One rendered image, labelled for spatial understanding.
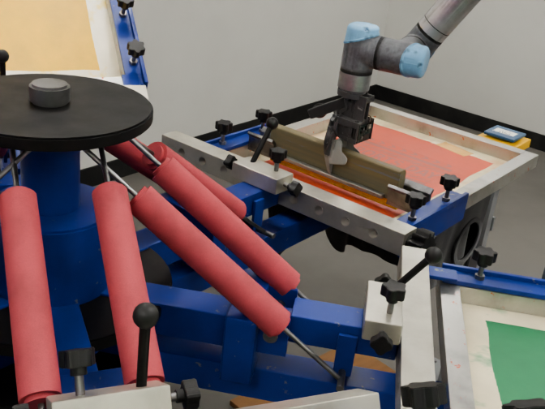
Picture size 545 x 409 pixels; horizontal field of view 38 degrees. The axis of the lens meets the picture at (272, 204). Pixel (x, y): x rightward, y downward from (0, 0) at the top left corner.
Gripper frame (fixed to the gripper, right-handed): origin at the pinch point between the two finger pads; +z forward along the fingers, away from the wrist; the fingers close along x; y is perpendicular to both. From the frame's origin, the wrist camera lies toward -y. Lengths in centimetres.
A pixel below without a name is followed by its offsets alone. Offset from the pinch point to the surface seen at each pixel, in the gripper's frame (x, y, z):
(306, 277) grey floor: 101, -66, 101
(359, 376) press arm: -57, 46, 8
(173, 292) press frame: -72, 18, -1
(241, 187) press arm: -34.1, -0.9, -3.3
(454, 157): 46.4, 11.1, 5.2
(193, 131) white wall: 166, -199, 89
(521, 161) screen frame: 51, 29, 2
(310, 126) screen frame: 25.1, -25.0, 2.5
